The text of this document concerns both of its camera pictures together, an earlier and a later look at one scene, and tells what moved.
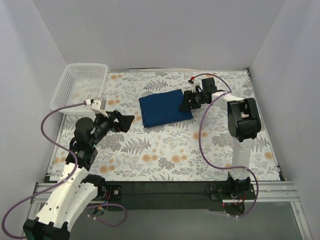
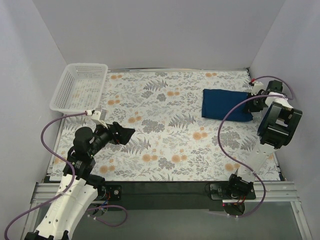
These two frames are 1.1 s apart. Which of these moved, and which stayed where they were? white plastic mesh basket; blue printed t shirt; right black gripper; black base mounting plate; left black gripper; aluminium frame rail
Moved: blue printed t shirt; left black gripper; right black gripper
Stayed: aluminium frame rail; black base mounting plate; white plastic mesh basket
